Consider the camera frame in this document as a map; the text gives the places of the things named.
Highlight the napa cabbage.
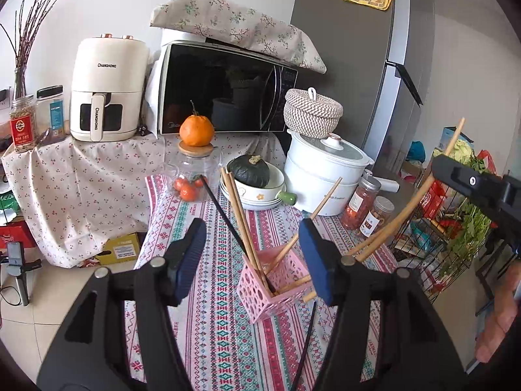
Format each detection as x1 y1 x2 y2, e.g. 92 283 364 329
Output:
444 138 477 164

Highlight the black microwave oven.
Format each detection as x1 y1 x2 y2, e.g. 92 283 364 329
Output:
157 28 300 135

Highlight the green pumpkin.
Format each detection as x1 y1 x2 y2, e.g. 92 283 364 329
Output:
227 155 271 189

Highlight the glass vase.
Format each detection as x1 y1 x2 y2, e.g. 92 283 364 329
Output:
12 67 29 100

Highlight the patterned striped tablecloth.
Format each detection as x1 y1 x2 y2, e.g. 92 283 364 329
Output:
124 173 401 391

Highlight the dry twig bunch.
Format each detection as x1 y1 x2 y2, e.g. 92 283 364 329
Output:
0 0 71 90

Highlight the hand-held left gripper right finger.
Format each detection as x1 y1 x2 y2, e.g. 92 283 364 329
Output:
298 217 467 391

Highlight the leafy green vegetable bunch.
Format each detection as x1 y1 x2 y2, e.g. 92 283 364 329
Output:
440 152 495 278

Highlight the white air fryer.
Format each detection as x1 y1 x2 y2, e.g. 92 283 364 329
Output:
69 33 150 142

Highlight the white floral cabinet cloth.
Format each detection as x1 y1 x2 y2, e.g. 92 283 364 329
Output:
1 132 286 269

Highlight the jar with red label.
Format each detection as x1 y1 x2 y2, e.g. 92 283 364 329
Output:
9 94 38 154

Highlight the woven lidded basket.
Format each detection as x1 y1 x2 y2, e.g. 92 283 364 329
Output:
284 87 343 139

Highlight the wooden chopstick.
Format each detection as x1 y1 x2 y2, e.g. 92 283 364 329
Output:
220 168 258 271
264 177 343 275
281 117 467 294
302 212 412 304
228 172 265 273

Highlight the grey refrigerator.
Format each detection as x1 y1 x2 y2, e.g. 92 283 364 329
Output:
290 0 436 172

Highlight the red plastic bag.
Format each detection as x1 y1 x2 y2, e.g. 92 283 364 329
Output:
476 150 499 180

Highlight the red snack packet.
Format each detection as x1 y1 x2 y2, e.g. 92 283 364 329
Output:
419 181 446 221

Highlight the jar of red dried fruit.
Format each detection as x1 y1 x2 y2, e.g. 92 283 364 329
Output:
341 171 382 231

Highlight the glass jar with wooden lid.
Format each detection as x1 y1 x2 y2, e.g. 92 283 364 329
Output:
165 142 224 203

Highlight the white bowl with green handle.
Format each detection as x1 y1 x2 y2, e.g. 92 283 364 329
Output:
220 163 299 206

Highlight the red box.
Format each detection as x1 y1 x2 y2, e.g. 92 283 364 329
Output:
0 216 37 249

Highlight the large orange tangerine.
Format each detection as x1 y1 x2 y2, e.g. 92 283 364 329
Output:
179 101 215 147

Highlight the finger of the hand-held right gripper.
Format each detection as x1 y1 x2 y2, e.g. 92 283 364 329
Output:
431 152 509 212

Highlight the black wire rack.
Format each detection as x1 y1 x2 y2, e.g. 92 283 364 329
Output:
388 147 509 306

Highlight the jar with blue label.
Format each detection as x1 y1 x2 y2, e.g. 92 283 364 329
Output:
36 85 66 141

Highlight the dark chopstick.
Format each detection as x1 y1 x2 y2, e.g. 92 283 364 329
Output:
292 300 318 381
199 175 277 295

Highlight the blue carton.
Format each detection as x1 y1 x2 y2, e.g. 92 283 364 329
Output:
437 126 475 155

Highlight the pink plastic utensil basket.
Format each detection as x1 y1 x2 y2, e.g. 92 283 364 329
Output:
236 246 313 324

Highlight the grey phone gimbal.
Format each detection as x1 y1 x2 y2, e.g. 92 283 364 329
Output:
0 241 41 307

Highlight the jar of dried fruit rings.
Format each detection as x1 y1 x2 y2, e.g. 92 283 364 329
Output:
359 196 396 240

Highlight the person's right hand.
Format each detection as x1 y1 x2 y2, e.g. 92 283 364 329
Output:
474 271 521 364

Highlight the floral microwave cover cloth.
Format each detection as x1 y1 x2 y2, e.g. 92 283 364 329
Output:
150 0 327 75

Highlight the white electric pot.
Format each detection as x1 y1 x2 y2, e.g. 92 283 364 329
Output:
284 128 401 216

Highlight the teal plastic bag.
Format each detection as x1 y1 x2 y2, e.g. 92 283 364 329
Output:
405 140 426 164

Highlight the yellow cardboard box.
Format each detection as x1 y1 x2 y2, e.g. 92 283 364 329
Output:
98 232 141 266

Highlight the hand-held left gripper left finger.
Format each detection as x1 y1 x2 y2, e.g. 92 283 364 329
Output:
36 218 207 391

